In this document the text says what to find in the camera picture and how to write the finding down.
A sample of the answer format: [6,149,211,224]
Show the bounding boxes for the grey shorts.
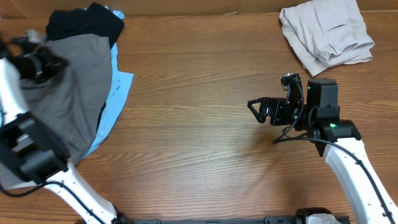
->
[0,33,113,190]

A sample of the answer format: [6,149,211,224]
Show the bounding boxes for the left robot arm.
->
[1,47,124,223]

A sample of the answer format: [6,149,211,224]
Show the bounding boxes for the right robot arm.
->
[248,77,397,223]

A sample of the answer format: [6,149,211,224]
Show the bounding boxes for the black garment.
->
[46,3,124,131]

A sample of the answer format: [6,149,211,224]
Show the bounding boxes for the light blue garment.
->
[81,6,135,159]

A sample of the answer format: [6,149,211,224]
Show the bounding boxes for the beige folded shorts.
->
[279,0,375,77]

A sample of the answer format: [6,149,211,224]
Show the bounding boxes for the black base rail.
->
[131,216,295,224]

